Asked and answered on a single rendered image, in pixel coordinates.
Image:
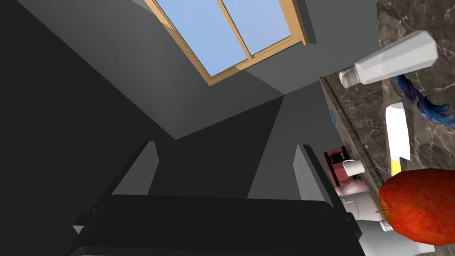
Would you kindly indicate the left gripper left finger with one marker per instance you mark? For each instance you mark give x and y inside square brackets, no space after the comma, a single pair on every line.
[138,174]

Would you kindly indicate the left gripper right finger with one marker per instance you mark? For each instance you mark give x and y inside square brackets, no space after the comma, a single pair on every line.
[308,177]

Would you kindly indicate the white plastic bottle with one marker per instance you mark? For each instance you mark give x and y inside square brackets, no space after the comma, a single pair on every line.
[391,60]

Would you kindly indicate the red apple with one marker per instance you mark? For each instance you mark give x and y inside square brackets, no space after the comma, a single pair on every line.
[419,206]

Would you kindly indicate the wooden framed window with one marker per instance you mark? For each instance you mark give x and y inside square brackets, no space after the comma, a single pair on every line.
[199,35]

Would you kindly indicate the red box with white cylinder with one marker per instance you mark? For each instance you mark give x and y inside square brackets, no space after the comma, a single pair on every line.
[336,167]

